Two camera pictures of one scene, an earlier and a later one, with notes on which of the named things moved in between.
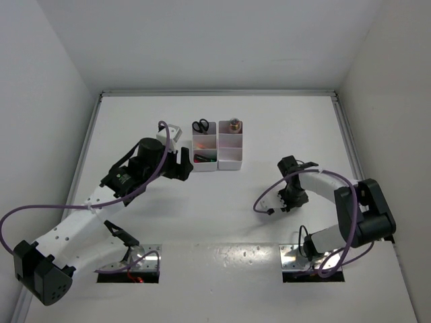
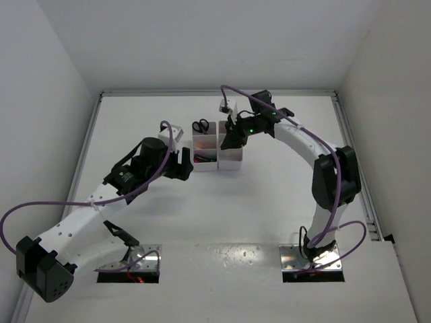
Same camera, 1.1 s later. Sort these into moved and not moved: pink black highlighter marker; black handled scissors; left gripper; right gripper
Moved: right gripper
Not moved: pink black highlighter marker; black handled scissors; left gripper
